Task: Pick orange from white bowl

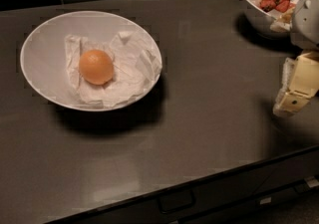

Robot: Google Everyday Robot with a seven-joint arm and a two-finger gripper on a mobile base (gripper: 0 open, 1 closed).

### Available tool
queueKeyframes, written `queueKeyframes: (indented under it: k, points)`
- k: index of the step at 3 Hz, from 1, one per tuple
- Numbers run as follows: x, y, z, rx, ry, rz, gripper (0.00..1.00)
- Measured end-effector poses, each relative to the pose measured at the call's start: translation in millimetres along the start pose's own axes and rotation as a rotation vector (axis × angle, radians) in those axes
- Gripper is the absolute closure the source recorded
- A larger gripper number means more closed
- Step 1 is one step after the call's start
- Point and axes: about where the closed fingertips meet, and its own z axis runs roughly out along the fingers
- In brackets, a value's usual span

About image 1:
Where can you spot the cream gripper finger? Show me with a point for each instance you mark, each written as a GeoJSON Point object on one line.
{"type": "Point", "coordinates": [288, 67]}
{"type": "Point", "coordinates": [303, 86]}

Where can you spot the orange fruit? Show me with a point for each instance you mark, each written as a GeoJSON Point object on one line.
{"type": "Point", "coordinates": [96, 67]}

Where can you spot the white bowl with strawberries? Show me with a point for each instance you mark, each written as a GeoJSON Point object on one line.
{"type": "Point", "coordinates": [261, 21]}

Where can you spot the large white bowl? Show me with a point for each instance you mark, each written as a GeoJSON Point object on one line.
{"type": "Point", "coordinates": [43, 58]}

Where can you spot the red strawberries pile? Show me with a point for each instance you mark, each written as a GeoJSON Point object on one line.
{"type": "Point", "coordinates": [278, 5]}

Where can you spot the crumpled white paper napkin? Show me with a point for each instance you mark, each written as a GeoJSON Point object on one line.
{"type": "Point", "coordinates": [137, 63]}

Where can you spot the black drawer handle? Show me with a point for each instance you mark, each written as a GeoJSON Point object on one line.
{"type": "Point", "coordinates": [176, 201]}

